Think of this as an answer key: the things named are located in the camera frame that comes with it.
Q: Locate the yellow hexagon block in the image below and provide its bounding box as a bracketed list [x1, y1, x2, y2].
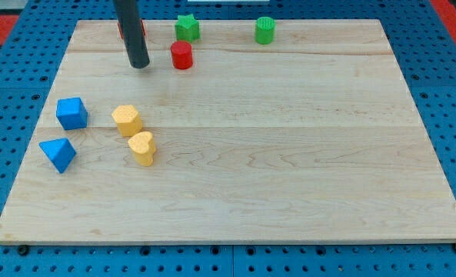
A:
[112, 105, 143, 137]

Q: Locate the green cylinder block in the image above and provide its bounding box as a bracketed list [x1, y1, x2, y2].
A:
[255, 16, 276, 45]

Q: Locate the blue cube block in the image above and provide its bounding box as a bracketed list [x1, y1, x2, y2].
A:
[55, 97, 88, 130]

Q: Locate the light wooden board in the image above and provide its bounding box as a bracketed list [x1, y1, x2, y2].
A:
[0, 19, 456, 246]

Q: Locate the yellow heart block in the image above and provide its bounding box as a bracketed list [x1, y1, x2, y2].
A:
[128, 131, 156, 167]

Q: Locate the green star block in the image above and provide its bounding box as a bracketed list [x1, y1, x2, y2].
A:
[175, 14, 201, 42]

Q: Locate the blue triangular block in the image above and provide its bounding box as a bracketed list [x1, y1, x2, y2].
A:
[38, 138, 76, 174]

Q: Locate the red block behind rod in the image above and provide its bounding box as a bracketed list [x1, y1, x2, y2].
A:
[117, 20, 147, 41]

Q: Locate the red cylinder block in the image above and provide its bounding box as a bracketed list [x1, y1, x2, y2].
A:
[170, 41, 193, 70]

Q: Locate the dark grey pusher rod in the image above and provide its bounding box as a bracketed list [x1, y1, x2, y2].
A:
[113, 0, 150, 68]

